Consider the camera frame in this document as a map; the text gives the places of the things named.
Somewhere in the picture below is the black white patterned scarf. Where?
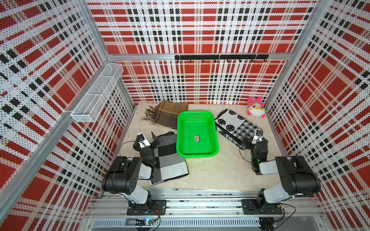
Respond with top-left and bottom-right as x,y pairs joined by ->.
215,109 -> 262,150

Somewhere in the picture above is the grey black checkered scarf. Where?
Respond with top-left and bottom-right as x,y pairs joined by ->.
149,131 -> 189,186

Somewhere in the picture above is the brown fringed scarf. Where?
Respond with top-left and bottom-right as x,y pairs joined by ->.
142,101 -> 188,129

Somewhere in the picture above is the green plastic basket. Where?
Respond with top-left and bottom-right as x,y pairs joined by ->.
176,111 -> 219,158

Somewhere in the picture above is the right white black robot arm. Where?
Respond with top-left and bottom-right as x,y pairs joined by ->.
242,130 -> 321,214

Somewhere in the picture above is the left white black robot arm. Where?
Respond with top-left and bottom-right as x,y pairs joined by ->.
102,133 -> 160,214

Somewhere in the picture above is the pink white plush toy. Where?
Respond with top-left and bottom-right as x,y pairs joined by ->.
248,97 -> 266,118

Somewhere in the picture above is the green circuit board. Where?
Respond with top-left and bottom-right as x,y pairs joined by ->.
135,219 -> 152,226

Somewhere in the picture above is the white wire mesh shelf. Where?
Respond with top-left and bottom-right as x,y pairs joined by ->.
71,63 -> 123,123

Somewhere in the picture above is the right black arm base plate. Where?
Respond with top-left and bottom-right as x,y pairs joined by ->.
241,199 -> 283,215

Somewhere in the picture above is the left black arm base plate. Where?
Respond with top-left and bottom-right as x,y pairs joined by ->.
126,200 -> 167,216

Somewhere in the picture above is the aluminium front rail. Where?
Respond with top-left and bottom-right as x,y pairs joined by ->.
86,188 -> 323,218

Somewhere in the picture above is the black hook rail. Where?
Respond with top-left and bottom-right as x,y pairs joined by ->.
174,54 -> 269,61

